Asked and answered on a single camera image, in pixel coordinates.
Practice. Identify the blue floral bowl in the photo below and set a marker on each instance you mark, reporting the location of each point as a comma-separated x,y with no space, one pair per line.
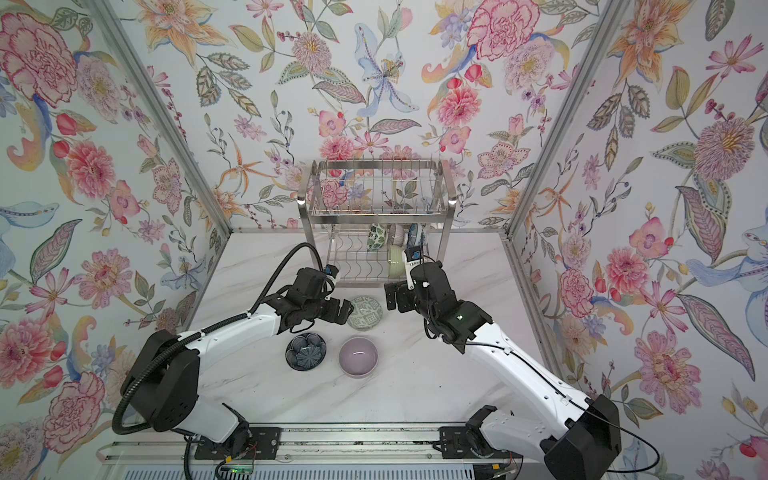
416,236

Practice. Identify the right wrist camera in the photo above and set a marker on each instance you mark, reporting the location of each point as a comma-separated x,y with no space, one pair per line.
412,257

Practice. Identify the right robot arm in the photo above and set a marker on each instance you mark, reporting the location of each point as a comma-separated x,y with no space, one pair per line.
574,436

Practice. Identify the green white patterned bowl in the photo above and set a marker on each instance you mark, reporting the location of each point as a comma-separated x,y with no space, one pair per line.
367,313

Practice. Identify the right aluminium corner post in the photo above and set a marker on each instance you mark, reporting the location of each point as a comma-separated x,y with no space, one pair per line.
607,25

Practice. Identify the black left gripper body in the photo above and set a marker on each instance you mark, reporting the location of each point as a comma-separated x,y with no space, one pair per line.
312,309

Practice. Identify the lilac plain bowl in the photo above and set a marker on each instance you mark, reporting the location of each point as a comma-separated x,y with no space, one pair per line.
358,357

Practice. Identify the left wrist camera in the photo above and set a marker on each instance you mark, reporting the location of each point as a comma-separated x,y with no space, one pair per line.
331,271

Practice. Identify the purple ribbed bowl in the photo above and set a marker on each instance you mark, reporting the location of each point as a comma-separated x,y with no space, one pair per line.
397,235

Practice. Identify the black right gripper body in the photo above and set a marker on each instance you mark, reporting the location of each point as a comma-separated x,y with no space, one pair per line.
425,312

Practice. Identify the steel two-tier dish rack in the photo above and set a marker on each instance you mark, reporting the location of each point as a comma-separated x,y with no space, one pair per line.
344,199

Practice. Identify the green leaf pattern bowl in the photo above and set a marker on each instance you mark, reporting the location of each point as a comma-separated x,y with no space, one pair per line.
377,237

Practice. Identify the light green bowl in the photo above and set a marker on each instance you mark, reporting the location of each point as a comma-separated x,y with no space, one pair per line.
396,262

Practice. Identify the dark blue flower bowl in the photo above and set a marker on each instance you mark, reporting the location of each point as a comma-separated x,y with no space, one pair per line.
305,351

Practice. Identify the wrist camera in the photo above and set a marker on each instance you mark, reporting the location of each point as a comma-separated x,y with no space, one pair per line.
412,257
331,271

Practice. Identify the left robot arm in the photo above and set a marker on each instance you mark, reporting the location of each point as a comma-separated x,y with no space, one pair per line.
161,390

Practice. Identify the aluminium corner post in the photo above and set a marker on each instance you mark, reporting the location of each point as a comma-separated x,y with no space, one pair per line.
114,34
607,25

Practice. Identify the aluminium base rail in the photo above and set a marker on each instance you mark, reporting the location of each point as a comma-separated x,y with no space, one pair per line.
360,443

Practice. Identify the left aluminium corner post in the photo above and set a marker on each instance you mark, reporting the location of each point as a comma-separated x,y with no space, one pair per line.
114,34

